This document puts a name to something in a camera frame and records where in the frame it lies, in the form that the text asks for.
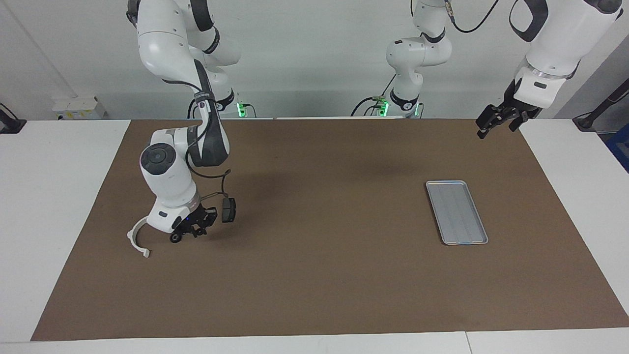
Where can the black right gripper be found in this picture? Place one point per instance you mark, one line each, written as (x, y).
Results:
(199, 216)

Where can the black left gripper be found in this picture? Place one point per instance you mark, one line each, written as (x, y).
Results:
(506, 109)

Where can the large black bearing gear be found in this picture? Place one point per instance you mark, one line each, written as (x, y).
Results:
(175, 238)

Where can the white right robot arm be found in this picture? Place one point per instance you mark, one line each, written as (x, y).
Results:
(167, 177)

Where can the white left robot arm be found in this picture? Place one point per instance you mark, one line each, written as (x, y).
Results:
(417, 54)

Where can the silver metal tray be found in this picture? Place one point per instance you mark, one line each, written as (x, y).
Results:
(457, 214)

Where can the rectangular dark brake pad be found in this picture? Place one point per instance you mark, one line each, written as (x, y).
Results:
(229, 210)

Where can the blue crate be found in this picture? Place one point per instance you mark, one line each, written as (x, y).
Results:
(621, 147)

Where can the brown table mat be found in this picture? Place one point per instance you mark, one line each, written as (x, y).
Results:
(314, 285)

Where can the white socket box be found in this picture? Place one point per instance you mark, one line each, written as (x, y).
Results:
(78, 105)

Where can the white semicircular plastic bracket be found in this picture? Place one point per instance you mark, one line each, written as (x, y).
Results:
(130, 236)

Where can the black clamp mount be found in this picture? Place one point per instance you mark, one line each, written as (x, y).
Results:
(10, 125)

